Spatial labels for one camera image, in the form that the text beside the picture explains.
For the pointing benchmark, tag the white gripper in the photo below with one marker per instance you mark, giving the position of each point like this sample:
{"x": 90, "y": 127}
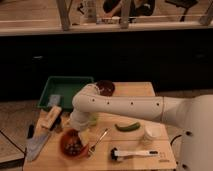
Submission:
{"x": 80, "y": 121}

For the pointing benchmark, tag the dark grape bunch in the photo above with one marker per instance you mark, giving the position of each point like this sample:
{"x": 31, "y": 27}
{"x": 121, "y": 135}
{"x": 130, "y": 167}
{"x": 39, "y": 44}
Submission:
{"x": 73, "y": 148}

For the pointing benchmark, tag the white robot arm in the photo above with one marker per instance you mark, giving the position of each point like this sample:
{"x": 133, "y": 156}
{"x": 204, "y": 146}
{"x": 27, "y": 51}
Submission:
{"x": 193, "y": 115}

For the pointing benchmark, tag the dark brown bowl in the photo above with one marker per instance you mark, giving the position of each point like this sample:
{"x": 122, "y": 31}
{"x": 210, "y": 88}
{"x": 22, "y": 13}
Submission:
{"x": 106, "y": 87}

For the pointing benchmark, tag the red bowl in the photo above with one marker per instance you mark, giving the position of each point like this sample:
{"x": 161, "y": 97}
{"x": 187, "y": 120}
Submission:
{"x": 70, "y": 136}

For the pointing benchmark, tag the light green cup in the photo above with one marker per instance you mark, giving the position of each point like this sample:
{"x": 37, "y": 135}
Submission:
{"x": 94, "y": 119}

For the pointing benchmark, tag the green plastic tray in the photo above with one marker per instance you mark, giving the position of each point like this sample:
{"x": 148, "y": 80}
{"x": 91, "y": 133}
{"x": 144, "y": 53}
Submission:
{"x": 64, "y": 86}

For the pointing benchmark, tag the wooden scrub brush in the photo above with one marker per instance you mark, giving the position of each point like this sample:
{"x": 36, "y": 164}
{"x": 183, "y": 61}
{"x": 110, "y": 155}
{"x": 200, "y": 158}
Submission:
{"x": 53, "y": 119}

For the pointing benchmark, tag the wooden cutting board table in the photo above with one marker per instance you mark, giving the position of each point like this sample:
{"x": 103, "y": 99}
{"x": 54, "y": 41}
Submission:
{"x": 50, "y": 158}

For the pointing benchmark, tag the green chili pepper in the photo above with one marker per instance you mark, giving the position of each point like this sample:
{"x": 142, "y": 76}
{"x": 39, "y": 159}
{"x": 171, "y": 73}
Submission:
{"x": 128, "y": 128}

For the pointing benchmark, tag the white dish brush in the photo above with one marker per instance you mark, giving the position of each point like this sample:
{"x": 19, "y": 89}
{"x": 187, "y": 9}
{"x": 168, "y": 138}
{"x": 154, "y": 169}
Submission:
{"x": 116, "y": 154}

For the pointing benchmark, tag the grey blade kitchen knife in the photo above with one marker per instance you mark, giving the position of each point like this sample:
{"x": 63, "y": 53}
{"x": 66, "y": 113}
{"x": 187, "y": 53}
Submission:
{"x": 36, "y": 144}

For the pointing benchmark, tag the white cup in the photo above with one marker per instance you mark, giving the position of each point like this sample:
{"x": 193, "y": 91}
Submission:
{"x": 151, "y": 133}

